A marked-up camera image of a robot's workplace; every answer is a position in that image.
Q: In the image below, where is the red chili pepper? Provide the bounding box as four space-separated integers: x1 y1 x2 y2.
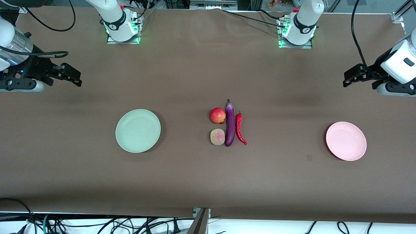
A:
235 110 248 145

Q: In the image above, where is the purple eggplant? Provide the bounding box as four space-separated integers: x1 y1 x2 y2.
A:
225 99 236 147

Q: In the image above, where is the red apple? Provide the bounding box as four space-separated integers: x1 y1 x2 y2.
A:
210 108 227 124

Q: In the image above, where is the green pink peach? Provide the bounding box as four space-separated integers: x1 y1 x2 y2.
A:
210 129 226 146

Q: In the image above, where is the pink round plate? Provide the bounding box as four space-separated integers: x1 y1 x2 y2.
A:
326 122 367 161

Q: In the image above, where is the light green round plate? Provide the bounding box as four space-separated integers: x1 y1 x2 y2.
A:
115 109 161 153

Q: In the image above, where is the grey box behind table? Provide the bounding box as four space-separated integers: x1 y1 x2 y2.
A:
190 0 238 10

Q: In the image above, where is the brown table cover sheet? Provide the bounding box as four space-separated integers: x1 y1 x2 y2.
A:
0 6 416 225

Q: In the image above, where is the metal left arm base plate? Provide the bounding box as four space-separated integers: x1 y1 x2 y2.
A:
279 37 313 49

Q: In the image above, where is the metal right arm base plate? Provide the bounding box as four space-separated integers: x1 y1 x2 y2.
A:
107 32 141 45

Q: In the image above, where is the black cable across table cover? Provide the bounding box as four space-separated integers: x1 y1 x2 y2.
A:
223 9 286 29

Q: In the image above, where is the black looping floor cable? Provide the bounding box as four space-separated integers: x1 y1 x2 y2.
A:
0 198 38 234

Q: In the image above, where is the black tangled cable bundle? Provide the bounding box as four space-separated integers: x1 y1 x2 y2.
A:
49 214 195 234

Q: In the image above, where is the grey camera stand post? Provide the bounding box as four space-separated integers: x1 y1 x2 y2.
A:
187 208 211 234

